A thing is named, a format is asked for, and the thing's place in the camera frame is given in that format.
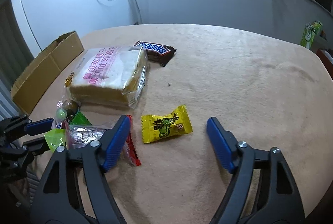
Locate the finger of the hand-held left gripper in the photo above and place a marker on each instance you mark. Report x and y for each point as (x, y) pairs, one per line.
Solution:
(39, 127)
(36, 147)

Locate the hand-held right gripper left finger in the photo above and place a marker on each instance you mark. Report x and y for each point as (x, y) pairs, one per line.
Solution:
(117, 143)

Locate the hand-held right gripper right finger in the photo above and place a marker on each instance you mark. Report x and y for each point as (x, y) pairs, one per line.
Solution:
(219, 143)

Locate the red snack packet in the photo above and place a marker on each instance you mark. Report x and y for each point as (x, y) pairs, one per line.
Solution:
(131, 145)

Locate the green candy packet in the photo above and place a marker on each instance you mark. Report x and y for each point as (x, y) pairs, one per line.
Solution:
(79, 118)
(56, 139)

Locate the clear silver snack packet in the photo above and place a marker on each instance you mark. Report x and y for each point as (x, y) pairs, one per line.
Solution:
(83, 134)

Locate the brown jelly cup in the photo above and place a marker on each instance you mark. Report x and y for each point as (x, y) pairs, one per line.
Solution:
(71, 107)

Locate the yellow candy packet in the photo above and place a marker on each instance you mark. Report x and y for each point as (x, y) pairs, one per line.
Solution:
(164, 126)

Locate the brown cardboard box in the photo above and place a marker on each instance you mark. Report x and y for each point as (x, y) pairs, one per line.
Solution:
(39, 70)

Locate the clear bag of sliced bread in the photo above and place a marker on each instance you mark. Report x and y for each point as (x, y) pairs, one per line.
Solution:
(104, 75)

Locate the brown chocolate bar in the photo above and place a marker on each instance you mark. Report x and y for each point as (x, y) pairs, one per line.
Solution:
(156, 49)

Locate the red storage box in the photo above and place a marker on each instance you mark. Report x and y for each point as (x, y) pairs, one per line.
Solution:
(325, 60)

